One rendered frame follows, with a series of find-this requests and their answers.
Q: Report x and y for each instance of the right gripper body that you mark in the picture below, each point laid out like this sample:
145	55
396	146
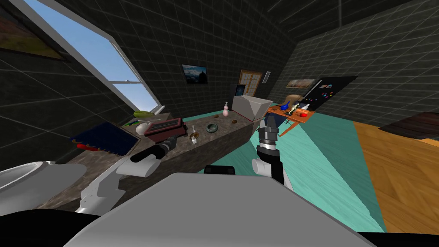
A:
268	135

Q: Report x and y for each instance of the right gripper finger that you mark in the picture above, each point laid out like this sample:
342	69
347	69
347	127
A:
273	122
268	121

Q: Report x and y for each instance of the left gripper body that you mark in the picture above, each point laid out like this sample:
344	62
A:
173	142

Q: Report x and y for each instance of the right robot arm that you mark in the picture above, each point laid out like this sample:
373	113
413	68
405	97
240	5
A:
271	164

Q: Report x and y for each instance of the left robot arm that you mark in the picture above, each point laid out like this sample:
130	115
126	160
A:
103	190

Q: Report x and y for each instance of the dark red toaster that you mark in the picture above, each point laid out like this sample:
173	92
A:
164	128

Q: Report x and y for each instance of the orange wooden table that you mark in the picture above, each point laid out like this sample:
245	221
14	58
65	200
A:
291	115

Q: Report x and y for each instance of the small white cup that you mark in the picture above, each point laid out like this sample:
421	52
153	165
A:
194	140

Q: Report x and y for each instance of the grey box sink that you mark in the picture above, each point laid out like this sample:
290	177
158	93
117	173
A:
250	106

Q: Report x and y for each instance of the tan wooden chair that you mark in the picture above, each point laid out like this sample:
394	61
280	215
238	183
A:
292	98

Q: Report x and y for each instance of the white round pot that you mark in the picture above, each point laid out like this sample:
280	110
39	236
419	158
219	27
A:
141	129

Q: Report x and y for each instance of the green oblong fruit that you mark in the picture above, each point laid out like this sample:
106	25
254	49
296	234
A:
143	114

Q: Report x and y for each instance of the dark green bowl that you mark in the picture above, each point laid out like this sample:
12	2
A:
212	128

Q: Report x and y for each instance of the dark framed blue screen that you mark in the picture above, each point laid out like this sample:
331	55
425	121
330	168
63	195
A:
239	91

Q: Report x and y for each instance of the pink soap bottle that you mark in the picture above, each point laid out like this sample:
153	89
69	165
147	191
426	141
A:
225	110

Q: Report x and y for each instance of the black fridge with magnets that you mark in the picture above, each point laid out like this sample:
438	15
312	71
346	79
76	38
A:
329	91

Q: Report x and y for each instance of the dark blue dish mat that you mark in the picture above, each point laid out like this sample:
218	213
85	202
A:
106	139

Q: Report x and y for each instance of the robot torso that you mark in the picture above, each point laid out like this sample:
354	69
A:
219	212

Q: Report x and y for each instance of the red oblong object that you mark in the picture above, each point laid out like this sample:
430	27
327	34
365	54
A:
87	148

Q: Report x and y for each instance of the white framed window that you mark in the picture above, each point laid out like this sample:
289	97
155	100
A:
103	55

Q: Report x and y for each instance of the dark brown table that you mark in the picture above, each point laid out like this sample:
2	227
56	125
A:
411	125

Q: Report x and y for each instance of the white round basin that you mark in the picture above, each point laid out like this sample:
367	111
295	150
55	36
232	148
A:
31	185

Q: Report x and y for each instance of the white wall vent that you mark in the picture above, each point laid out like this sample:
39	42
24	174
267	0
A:
267	77

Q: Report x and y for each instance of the pale orange wall picture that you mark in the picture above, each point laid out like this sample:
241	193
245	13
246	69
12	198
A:
300	83

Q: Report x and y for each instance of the blue sky wall picture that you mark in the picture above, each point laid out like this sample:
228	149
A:
194	74

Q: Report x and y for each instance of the brown landscape wall picture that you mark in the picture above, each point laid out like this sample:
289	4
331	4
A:
20	39

